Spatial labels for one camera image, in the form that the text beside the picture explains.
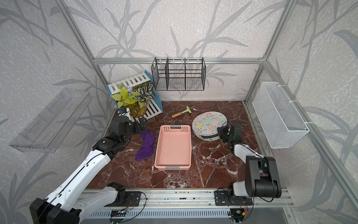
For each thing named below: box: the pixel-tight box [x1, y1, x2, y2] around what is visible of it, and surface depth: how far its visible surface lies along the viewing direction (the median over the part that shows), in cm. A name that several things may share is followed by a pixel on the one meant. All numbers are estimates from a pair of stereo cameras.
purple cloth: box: [135, 130, 156, 161], surface depth 92 cm
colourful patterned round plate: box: [191, 111, 228, 136], surface depth 100 cm
